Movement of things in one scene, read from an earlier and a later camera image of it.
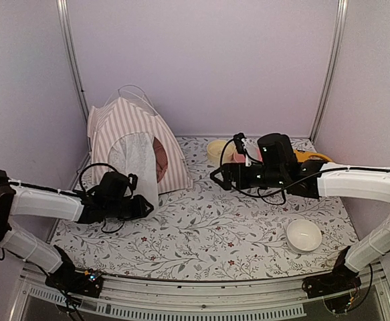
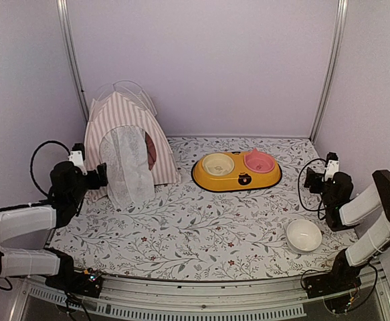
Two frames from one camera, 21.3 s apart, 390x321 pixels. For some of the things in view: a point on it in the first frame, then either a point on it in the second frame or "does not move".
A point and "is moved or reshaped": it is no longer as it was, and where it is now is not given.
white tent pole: (133, 85) → (125, 83)
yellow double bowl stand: (302, 156) → (237, 171)
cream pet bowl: (214, 149) is moved or reshaped
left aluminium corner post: (61, 5) does not move
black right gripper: (230, 170) → (312, 176)
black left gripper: (141, 210) → (96, 183)
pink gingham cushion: (160, 158) → (151, 151)
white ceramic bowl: (303, 235) does not move
